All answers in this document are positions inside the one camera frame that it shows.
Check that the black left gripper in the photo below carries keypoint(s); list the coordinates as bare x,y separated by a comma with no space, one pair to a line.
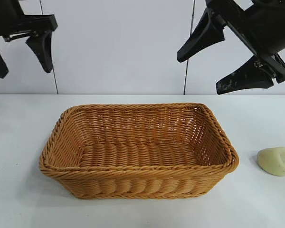
4,19

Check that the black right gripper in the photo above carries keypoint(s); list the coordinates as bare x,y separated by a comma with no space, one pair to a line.
263,23

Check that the brown woven wicker basket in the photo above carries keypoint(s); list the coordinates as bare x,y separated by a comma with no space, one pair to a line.
145,154

